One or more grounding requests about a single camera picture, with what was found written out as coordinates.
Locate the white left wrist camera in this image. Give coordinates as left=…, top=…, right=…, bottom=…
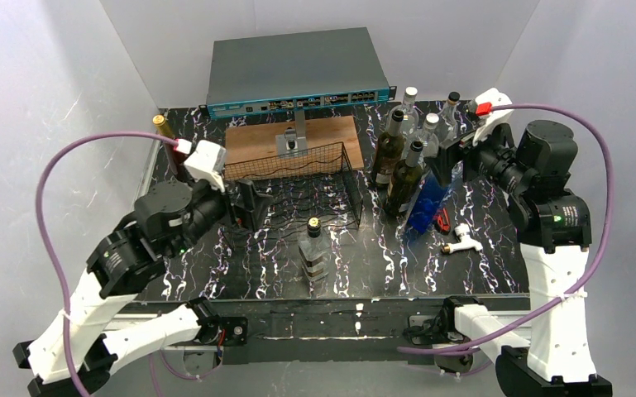
left=174, top=139, right=227, bottom=194

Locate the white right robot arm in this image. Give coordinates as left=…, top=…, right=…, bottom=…
left=425, top=120, right=613, bottom=396

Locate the wooden board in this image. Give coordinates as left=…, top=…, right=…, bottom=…
left=224, top=116, right=364, bottom=170

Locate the clear bottle with white cap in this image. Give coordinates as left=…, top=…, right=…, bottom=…
left=389, top=86, right=419, bottom=137

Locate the dark bottle with black cap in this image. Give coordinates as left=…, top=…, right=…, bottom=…
left=384, top=141, right=424, bottom=216

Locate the black wire wine rack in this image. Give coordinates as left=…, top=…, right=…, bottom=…
left=220, top=142, right=363, bottom=248

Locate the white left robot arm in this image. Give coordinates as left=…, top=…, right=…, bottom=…
left=13, top=179, right=273, bottom=396

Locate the red black utility knife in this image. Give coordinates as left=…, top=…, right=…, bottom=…
left=435, top=208, right=452, bottom=235

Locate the clear bottle with dark label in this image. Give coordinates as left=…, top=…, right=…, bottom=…
left=414, top=113, right=440, bottom=164

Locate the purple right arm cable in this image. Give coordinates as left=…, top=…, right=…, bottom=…
left=396, top=103, right=615, bottom=357

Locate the white plastic faucet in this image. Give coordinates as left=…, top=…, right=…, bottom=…
left=442, top=223, right=483, bottom=255

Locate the clear bottle with cork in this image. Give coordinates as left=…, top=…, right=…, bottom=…
left=438, top=91, right=460, bottom=142

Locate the dark green wine bottle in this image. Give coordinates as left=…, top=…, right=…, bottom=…
left=371, top=109, right=405, bottom=188

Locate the clear embossed bottle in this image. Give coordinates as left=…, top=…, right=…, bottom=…
left=297, top=217, right=330, bottom=282

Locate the grey metal bracket post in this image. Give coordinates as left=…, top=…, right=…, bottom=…
left=275, top=110, right=308, bottom=158

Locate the grey network switch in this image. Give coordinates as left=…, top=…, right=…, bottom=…
left=204, top=27, right=396, bottom=118

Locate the amber wine bottle gold cap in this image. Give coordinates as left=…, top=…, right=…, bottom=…
left=151, top=113, right=193, bottom=184

